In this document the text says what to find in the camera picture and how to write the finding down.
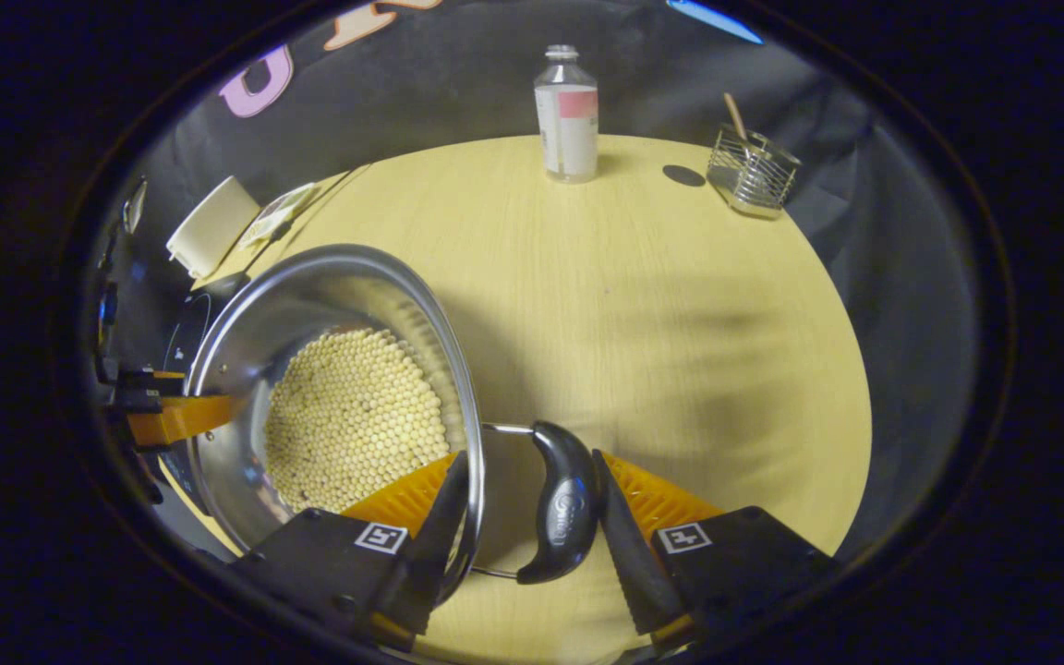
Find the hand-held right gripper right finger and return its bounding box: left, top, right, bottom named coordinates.
left=590, top=449, right=838, bottom=647

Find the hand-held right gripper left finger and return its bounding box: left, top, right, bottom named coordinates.
left=229, top=450, right=473, bottom=652

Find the black induction cooktop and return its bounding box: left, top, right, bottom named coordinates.
left=158, top=272, right=251, bottom=518

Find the pile of yellow soybeans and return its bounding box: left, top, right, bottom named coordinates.
left=262, top=326, right=450, bottom=514

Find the steel pot with black handles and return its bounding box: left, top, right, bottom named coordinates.
left=183, top=243, right=602, bottom=586

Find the white box-shaped appliance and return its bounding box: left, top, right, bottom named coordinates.
left=165, top=175, right=262, bottom=280

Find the white divided tray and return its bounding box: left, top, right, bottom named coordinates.
left=238, top=182, right=320, bottom=248

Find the clear bottle with red label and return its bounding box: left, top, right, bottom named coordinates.
left=533, top=44, right=600, bottom=184

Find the wooden stick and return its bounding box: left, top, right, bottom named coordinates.
left=723, top=92, right=753, bottom=144

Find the wire mesh holder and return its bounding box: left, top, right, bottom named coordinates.
left=706, top=125, right=803, bottom=221

